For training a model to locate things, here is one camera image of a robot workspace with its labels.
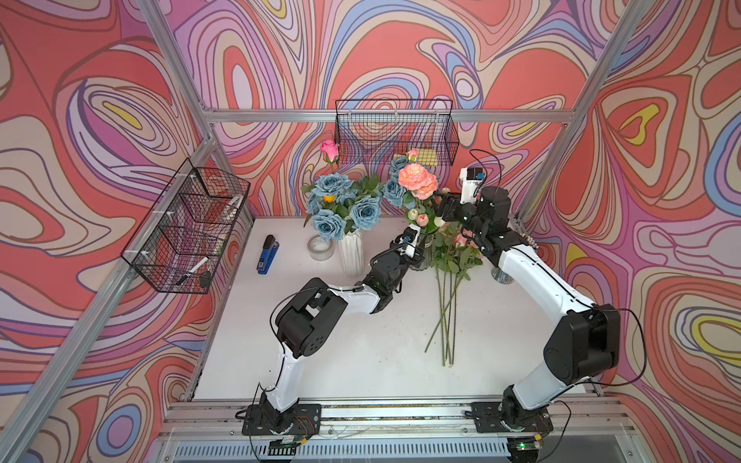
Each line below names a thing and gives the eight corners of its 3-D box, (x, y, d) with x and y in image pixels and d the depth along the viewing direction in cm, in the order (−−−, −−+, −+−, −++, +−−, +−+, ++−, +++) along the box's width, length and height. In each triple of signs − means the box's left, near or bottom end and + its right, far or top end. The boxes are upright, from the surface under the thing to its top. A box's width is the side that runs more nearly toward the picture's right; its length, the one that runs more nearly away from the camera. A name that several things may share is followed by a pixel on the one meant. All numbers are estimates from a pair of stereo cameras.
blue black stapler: (260, 275, 105) (255, 266, 101) (270, 244, 115) (265, 234, 111) (271, 275, 105) (266, 266, 101) (279, 244, 115) (275, 234, 111)
